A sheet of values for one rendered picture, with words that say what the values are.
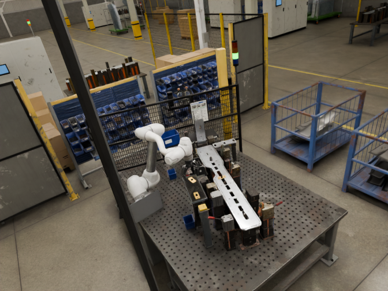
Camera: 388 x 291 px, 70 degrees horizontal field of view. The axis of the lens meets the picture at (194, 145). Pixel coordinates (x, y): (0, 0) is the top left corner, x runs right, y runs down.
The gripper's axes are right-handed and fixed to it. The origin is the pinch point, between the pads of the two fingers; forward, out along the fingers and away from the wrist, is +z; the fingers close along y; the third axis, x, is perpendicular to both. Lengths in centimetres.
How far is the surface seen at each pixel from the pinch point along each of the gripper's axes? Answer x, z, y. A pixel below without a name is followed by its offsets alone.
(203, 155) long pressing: 48, 20, 45
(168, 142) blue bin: 91, 12, 24
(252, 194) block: -41, 17, 36
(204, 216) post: -38.3, 11.3, -14.5
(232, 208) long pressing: -39.4, 20.1, 14.1
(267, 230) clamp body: -64, 39, 31
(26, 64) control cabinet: 710, -21, -73
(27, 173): 229, 48, -141
